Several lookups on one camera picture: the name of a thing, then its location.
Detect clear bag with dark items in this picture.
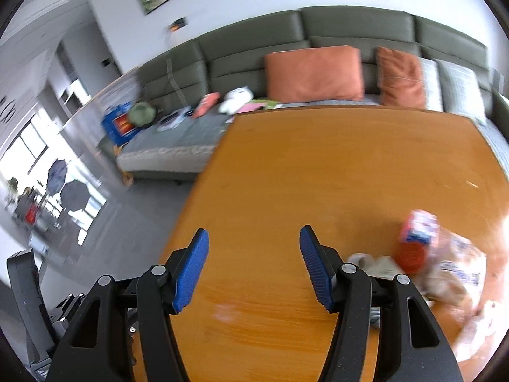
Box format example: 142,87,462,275
157,107,194,133

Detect green leather sofa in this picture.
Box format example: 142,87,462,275
97,6,509,184

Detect pink and green papers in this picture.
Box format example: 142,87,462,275
239,101,284,113

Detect narrow grey quilted pillow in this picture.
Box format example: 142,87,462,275
417,58,444,112

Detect pink and blue carton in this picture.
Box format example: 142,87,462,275
400,209,440,245

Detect pink plush toy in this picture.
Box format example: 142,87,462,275
193,92,221,119

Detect blue shopping bag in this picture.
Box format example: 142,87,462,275
101,103,138,146

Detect large orange pillow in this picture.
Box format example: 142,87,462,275
264,46,364,102

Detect wide grey quilted pillow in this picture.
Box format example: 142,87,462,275
435,59,488,125

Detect grey fringed sofa cover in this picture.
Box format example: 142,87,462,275
115,101,382,176

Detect green hat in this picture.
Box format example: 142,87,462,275
127,101,157,127

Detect white plush toy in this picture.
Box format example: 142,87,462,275
218,87,254,114

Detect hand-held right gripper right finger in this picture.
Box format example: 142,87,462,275
299,225,464,382

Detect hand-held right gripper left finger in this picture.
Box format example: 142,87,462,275
47,228,210,382

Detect small orange pillow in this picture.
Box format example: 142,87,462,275
376,46,427,108

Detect grey quilted sofa cover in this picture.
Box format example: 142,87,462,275
475,121,509,184

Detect bagged bread loaf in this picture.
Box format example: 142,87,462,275
427,231,488,307

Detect clear plastic bag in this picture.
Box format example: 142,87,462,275
346,227,506,363

